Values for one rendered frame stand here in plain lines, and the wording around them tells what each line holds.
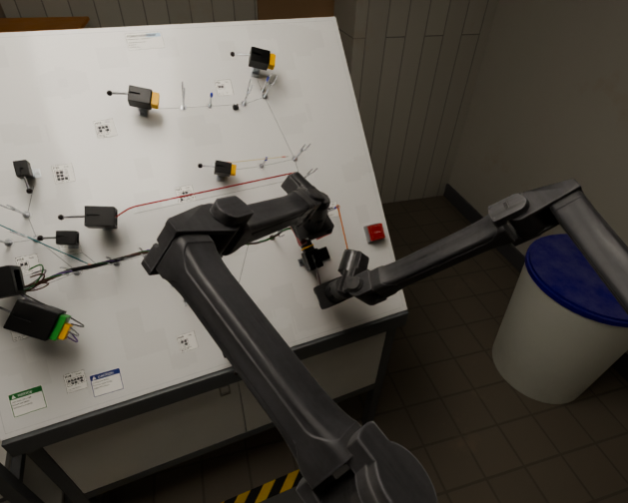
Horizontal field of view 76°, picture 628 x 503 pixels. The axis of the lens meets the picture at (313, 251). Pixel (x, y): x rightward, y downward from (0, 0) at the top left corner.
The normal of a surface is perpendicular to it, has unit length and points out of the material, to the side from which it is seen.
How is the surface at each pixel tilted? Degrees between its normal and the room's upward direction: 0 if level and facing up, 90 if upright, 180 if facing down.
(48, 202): 48
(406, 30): 90
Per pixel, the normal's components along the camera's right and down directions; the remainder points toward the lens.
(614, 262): -0.71, -0.40
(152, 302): 0.30, -0.07
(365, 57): 0.27, 0.62
